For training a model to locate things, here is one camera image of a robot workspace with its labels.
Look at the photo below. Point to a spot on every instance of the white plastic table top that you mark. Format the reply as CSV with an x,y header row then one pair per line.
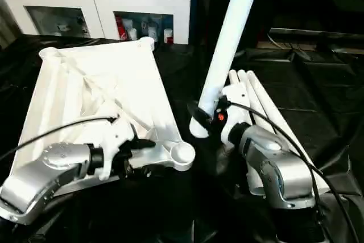
x,y
85,83

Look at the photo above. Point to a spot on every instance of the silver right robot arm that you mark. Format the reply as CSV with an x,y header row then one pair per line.
x,y
270,154

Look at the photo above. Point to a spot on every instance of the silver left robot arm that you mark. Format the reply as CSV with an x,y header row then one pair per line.
x,y
57,157

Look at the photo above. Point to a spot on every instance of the white cup with red label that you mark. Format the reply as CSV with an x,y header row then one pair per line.
x,y
168,36

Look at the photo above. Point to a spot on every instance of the black plastic mat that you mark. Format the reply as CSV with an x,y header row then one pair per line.
x,y
312,98

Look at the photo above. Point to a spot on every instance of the black case with label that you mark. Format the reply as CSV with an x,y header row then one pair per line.
x,y
213,4

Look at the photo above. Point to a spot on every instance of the red white bottle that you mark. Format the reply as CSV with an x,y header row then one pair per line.
x,y
121,29

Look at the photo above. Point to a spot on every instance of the black television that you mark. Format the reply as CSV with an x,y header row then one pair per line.
x,y
312,30

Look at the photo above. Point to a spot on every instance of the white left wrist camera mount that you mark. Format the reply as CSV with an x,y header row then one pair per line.
x,y
116,135

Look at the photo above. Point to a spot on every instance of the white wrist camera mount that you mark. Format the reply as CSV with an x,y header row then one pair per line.
x,y
116,135
236,95

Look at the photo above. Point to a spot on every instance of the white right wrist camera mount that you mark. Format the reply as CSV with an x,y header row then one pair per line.
x,y
236,95

